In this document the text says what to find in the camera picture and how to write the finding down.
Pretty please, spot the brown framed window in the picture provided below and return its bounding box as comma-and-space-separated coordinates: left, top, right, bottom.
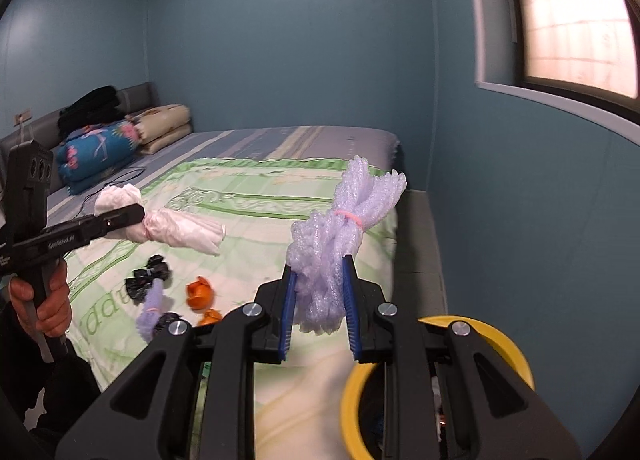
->
462, 0, 640, 100

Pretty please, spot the orange plastic bag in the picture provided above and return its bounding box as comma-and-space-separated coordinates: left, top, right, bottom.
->
185, 276, 223, 327

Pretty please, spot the black cable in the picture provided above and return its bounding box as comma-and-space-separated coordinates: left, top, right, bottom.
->
75, 167, 146, 218

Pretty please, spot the grey bed side rail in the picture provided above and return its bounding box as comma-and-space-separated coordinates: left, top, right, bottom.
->
395, 190, 448, 321

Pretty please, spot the large purple foam net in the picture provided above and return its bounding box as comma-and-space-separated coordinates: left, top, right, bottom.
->
286, 155, 408, 335

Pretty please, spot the black clothes pile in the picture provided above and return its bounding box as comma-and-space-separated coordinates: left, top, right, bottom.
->
57, 86, 123, 138

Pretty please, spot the green floral blanket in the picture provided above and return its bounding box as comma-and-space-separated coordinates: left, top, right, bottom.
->
65, 157, 401, 460

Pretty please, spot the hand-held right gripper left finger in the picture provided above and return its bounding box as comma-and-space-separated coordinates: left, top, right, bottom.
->
59, 264, 301, 460

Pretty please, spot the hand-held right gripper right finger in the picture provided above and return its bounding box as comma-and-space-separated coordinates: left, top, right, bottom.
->
342, 254, 583, 460

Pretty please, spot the small purple foam net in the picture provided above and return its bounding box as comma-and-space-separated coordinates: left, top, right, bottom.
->
135, 276, 168, 343

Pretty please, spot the black purple plastic bag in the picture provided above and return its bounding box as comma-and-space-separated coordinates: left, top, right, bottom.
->
156, 311, 193, 335

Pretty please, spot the grey headboard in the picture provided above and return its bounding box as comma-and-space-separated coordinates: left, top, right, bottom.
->
0, 81, 161, 175

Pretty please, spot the beige folded quilt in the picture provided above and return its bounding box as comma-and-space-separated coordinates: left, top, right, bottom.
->
125, 104, 193, 155

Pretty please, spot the striped bed sheet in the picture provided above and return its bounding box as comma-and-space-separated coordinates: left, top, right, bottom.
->
50, 126, 401, 221

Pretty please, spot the person's left hand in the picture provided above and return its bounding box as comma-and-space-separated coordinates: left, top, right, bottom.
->
10, 260, 72, 339

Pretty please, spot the blue floral folded quilt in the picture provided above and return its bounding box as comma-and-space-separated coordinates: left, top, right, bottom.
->
55, 121, 141, 195

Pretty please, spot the person's left forearm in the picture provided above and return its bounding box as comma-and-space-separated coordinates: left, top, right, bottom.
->
0, 310, 103, 446

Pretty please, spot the yellow-rimmed black bin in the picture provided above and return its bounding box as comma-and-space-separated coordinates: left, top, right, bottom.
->
340, 315, 536, 460

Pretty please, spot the white plastic bag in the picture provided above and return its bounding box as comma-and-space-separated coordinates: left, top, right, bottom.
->
94, 183, 227, 257

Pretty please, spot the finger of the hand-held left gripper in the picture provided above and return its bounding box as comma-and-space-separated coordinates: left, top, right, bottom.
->
87, 204, 147, 241

